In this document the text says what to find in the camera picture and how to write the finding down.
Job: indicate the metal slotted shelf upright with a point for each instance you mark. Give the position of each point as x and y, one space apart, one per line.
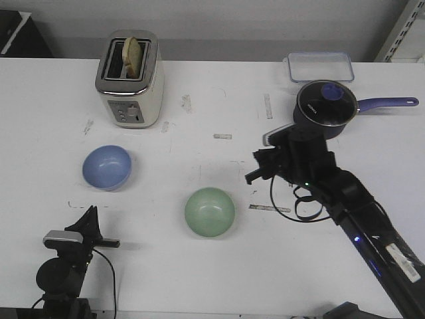
405 42

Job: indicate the blue plastic bowl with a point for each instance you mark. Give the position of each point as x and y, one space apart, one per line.
107 167

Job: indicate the glass pot lid blue knob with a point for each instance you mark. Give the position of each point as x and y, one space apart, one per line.
326 103

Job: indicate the dark blue saucepan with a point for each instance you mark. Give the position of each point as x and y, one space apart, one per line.
363 106

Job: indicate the green plastic bowl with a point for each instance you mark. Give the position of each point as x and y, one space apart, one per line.
209 212

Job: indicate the toast slice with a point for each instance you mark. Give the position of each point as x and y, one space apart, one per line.
131 56

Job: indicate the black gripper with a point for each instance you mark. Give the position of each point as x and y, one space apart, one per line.
80 255
300 156

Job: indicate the clear plastic food container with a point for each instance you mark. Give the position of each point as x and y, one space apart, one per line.
309 66

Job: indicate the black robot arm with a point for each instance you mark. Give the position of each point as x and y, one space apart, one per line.
399 271
61 278

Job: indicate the cream two-slot toaster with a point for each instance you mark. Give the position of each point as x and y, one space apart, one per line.
131 102

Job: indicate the black box in corner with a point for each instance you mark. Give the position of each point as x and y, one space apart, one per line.
20 37

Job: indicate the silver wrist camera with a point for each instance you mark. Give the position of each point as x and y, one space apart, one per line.
271 138
61 240

